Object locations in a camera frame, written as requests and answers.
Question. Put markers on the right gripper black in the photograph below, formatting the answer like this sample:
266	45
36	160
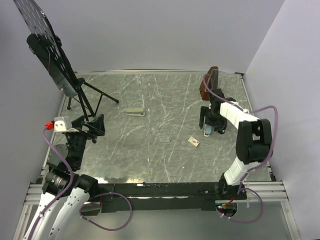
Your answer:
220	124

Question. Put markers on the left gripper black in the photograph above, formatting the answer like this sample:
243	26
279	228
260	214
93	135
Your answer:
97	126

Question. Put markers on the blue stapler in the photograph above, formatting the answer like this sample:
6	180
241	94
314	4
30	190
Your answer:
207	130

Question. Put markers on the white staple box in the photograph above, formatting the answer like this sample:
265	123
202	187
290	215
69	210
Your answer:
193	141

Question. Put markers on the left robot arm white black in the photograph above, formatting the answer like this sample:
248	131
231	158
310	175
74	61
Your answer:
64	190

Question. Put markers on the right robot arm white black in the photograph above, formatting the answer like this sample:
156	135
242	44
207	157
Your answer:
253	141

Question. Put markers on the beige stapler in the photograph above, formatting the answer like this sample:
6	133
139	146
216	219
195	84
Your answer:
136	111

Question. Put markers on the black tripod stand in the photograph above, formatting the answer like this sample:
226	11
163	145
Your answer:
86	107

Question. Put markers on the brown wooden metronome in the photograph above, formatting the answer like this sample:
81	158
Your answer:
211	78

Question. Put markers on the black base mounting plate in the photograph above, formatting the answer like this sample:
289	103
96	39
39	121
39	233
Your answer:
115	197

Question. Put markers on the black perforated panel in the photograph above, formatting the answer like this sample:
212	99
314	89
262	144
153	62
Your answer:
44	44

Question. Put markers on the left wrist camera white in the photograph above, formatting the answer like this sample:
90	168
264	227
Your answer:
61	124

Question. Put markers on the aluminium rail frame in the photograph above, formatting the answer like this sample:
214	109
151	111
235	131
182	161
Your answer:
269	191

